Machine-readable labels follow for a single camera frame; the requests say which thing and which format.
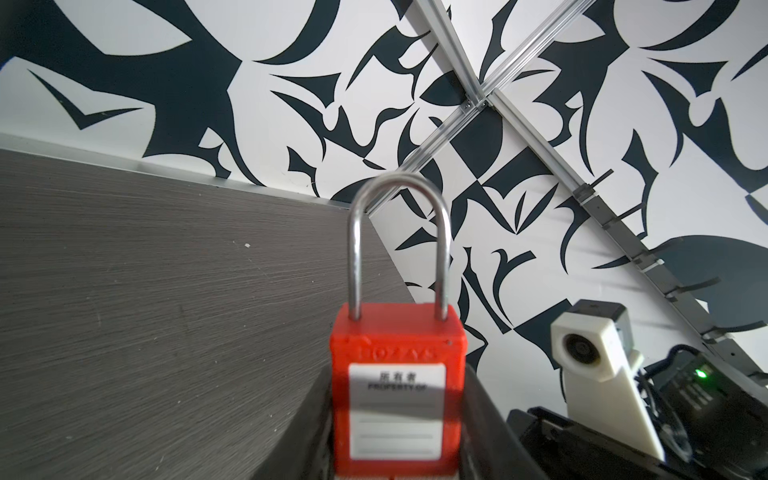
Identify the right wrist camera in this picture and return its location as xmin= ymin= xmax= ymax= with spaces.
xmin=550 ymin=299 xmax=665 ymax=461

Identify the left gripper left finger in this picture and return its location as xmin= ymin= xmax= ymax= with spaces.
xmin=251 ymin=366 xmax=334 ymax=480

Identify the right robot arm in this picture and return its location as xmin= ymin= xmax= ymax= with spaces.
xmin=507 ymin=346 xmax=767 ymax=479

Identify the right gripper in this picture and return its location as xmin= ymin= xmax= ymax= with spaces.
xmin=506 ymin=407 xmax=684 ymax=479

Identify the red padlock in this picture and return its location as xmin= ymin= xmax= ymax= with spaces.
xmin=329 ymin=172 xmax=468 ymax=479

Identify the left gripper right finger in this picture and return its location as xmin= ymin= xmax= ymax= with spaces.
xmin=460 ymin=366 xmax=547 ymax=480

